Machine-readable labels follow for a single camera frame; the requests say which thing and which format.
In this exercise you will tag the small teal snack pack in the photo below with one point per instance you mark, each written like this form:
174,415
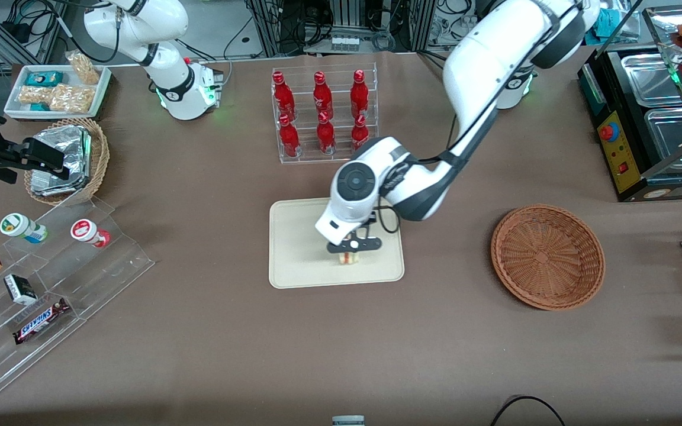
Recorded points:
39,107

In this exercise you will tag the red lid yogurt cup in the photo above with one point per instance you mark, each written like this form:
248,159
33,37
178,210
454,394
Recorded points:
87,232

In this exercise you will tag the foil wrapped burger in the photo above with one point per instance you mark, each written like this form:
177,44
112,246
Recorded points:
66,145
57,186

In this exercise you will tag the clear bag of peanuts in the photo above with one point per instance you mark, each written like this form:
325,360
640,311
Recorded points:
83,68

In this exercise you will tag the small black white box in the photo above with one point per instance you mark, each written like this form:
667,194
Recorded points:
20,290

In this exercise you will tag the triangular sandwich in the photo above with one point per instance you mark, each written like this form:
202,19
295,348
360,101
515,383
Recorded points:
348,259

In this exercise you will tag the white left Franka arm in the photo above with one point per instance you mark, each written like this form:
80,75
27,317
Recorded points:
477,65

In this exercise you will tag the clear acrylic bottle rack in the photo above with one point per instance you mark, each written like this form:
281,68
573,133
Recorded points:
341,157

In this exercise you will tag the red cola bottle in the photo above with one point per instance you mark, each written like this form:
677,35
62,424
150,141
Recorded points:
359,133
321,97
282,97
289,139
325,136
359,96

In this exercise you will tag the oval tan wicker basket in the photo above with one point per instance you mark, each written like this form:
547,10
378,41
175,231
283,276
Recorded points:
99,160

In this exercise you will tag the large clear cracker bag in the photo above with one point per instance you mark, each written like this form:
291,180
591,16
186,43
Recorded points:
71,98

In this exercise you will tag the round brown wicker basket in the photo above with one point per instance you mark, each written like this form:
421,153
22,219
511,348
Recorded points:
548,257

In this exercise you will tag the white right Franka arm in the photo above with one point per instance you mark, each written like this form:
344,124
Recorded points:
140,26

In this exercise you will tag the white power strip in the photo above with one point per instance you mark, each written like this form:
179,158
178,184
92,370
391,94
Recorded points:
345,43

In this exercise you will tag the teal snack box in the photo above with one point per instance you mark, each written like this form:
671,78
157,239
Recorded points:
44,78

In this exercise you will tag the small clear cracker bag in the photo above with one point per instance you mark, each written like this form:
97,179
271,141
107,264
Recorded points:
33,94

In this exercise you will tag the large steel warmer pan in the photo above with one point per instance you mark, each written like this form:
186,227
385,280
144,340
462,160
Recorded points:
652,80

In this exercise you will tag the white rectangular snack tray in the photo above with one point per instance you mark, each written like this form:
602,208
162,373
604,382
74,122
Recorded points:
15,109

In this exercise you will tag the clear acrylic step display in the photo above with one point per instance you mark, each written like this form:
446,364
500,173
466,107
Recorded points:
80,278

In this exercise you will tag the grey box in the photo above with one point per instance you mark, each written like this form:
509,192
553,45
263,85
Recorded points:
348,420

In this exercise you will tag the Snickers chocolate bar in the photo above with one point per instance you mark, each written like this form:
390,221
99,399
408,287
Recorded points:
40,321

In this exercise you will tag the black food warmer case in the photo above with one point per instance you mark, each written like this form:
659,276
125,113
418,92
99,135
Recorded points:
631,154

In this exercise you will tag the green lid yogurt cup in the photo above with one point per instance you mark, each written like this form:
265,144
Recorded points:
18,226

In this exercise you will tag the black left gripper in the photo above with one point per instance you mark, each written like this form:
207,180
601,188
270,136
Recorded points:
371,216

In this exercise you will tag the cream plastic tray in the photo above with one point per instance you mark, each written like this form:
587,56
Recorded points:
299,248

